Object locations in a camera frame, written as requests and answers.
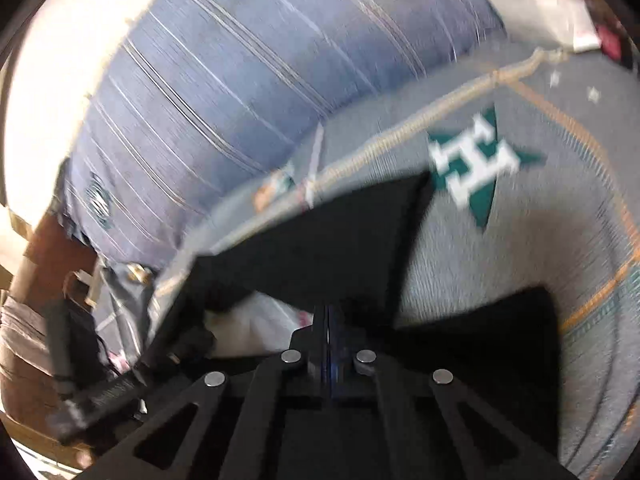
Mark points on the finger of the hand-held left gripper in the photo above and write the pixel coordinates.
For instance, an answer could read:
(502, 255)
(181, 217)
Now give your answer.
(185, 345)

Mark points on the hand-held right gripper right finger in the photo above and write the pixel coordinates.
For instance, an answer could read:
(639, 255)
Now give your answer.
(345, 345)

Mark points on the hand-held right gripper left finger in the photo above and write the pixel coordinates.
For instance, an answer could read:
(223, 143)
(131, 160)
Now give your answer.
(312, 340)

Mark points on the black pants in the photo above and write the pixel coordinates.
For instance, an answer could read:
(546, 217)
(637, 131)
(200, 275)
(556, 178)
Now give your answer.
(325, 240)

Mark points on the white printed cloth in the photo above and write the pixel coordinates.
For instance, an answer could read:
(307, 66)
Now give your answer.
(250, 325)

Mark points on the grey star-printed pillow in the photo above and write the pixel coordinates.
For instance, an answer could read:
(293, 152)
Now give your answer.
(120, 305)

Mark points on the grey striped cloth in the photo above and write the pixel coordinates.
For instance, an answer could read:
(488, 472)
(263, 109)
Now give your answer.
(20, 330)

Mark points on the brown wooden headboard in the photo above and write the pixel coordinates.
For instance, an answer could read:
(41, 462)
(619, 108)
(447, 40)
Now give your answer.
(45, 260)

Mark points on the grey star-printed bed sheet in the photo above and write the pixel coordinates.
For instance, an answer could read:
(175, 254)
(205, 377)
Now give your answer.
(500, 260)

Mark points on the blue plaid pillow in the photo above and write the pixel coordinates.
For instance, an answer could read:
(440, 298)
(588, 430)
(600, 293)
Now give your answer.
(250, 85)

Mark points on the red plastic bag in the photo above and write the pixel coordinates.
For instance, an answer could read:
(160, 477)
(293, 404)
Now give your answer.
(612, 42)

